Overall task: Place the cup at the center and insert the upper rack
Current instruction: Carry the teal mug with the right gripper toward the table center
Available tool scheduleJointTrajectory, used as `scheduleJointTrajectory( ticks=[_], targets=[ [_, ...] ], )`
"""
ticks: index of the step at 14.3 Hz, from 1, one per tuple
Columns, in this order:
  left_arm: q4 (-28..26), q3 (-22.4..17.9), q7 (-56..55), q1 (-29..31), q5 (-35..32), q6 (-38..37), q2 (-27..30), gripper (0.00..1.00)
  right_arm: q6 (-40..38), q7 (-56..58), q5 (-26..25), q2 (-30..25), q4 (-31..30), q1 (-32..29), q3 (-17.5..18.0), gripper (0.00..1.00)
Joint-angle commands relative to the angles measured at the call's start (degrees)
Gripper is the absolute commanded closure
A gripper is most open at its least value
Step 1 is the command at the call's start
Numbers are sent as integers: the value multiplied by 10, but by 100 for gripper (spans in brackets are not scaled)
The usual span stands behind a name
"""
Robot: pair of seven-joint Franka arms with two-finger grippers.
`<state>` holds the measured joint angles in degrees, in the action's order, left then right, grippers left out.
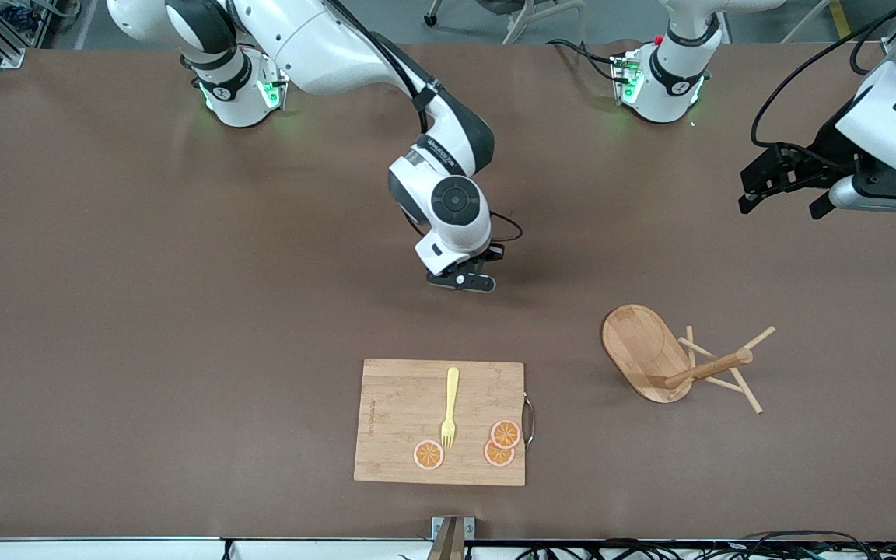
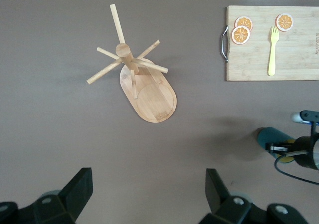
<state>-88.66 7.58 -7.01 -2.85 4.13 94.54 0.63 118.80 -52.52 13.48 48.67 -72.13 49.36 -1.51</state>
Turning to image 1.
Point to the yellow plastic fork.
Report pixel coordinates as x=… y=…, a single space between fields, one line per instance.
x=452 y=389

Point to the aluminium profile bracket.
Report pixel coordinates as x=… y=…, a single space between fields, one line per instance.
x=449 y=537

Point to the wooden cup rack with pegs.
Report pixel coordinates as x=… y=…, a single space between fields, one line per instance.
x=642 y=350

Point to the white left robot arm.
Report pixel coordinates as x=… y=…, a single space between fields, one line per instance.
x=670 y=78

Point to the office chair base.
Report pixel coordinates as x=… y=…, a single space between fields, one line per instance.
x=526 y=12

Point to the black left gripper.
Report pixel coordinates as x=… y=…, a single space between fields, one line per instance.
x=831 y=150

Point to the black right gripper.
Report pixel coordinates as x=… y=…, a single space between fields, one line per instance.
x=494 y=252

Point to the orange slice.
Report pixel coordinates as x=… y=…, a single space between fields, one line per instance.
x=428 y=455
x=497 y=457
x=505 y=434

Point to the white table edge rail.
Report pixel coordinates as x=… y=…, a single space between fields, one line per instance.
x=67 y=549

